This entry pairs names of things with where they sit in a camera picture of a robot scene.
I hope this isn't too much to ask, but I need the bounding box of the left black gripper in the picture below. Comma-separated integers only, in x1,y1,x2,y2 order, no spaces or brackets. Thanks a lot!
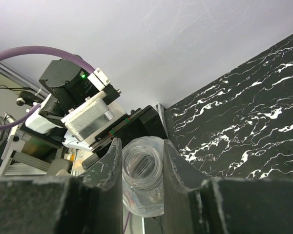
82,105,167,170

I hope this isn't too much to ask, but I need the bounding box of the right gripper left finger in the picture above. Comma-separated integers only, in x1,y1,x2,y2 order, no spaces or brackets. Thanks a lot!
0,138,123,234

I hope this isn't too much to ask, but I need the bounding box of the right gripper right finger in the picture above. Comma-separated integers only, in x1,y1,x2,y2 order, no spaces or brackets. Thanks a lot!
163,140,293,234

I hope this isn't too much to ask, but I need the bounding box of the clear water bottle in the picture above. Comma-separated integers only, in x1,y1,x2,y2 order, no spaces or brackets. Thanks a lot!
122,136,164,218

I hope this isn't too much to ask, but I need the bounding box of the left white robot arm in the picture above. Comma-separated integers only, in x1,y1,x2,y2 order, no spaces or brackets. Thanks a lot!
22,59,167,157

